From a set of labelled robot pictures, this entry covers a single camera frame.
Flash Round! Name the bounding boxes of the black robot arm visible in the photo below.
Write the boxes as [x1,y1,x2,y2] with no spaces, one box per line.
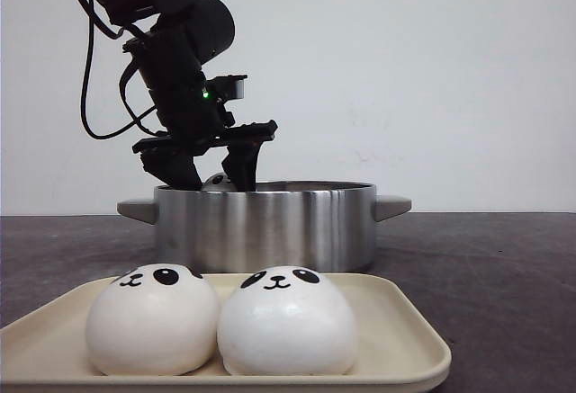
[78,0,277,192]

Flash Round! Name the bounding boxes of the cream rectangular tray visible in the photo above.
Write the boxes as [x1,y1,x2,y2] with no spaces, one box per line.
[1,273,451,392]

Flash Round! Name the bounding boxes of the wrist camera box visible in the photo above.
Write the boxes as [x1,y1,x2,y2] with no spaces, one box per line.
[206,75,248,103]

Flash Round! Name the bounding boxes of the panda bun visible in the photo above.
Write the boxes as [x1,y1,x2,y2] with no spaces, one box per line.
[201,173,237,192]
[85,263,221,375]
[217,265,359,375]

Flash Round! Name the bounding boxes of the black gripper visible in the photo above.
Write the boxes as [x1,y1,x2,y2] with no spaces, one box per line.
[122,29,277,192]

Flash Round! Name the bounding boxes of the stainless steel pot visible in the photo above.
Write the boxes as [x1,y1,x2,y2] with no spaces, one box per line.
[117,181,411,272]

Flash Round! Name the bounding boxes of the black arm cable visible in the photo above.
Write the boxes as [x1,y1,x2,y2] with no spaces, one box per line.
[74,0,167,140]

